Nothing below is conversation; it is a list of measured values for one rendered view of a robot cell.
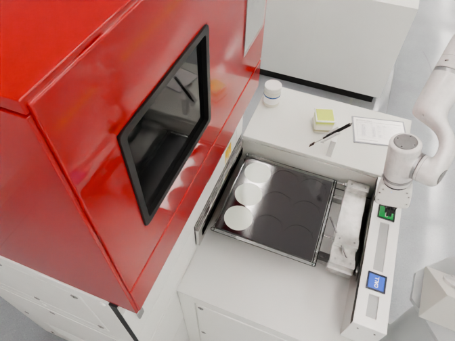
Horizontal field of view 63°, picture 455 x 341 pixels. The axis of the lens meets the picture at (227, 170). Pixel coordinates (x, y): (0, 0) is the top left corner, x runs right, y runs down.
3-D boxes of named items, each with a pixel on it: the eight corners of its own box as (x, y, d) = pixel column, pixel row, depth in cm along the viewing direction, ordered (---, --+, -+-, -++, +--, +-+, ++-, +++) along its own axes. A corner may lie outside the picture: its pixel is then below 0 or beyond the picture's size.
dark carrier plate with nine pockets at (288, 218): (214, 226, 130) (214, 226, 129) (247, 157, 150) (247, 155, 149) (311, 261, 122) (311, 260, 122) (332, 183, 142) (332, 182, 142)
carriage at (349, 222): (324, 270, 125) (326, 266, 123) (344, 188, 146) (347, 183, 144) (349, 279, 123) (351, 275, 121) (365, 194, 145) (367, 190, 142)
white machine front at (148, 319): (139, 348, 112) (107, 304, 81) (234, 156, 159) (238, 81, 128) (148, 352, 112) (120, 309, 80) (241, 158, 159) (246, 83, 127)
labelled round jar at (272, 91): (260, 105, 158) (262, 87, 150) (265, 95, 162) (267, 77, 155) (276, 109, 156) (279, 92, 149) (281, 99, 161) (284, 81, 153)
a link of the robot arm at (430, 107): (496, 92, 100) (437, 191, 104) (436, 74, 109) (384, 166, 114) (497, 80, 93) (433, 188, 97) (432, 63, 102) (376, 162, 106)
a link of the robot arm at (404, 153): (422, 172, 110) (392, 158, 115) (432, 139, 100) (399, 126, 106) (407, 189, 107) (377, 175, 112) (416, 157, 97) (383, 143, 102)
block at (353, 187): (344, 190, 142) (347, 185, 140) (347, 183, 144) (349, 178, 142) (366, 197, 140) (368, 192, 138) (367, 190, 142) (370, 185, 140)
